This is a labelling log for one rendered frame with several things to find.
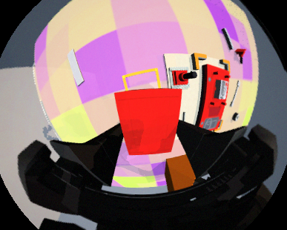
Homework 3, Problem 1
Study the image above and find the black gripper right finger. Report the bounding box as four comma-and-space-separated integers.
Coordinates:
176, 120, 248, 178

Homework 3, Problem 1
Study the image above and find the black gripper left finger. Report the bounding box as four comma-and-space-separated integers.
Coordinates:
50, 123, 123, 187

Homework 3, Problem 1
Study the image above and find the grey rectangular bar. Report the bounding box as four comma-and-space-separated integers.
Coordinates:
222, 28, 233, 50

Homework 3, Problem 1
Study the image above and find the black and red joystick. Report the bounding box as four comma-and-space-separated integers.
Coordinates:
172, 70, 197, 85

